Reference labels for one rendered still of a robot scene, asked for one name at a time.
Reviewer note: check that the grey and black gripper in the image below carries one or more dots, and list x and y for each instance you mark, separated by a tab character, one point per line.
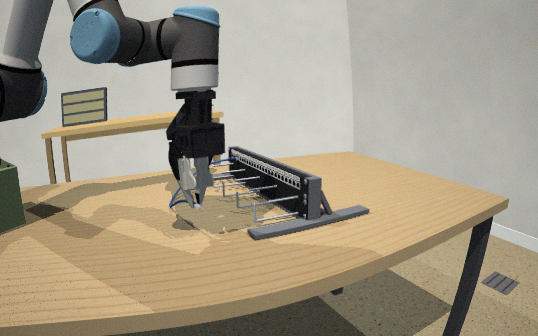
203	143

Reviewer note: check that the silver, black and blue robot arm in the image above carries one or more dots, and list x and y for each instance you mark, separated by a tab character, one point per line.
190	39

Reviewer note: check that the black network patch panel rack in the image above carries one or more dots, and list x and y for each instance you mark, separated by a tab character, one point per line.
284	182

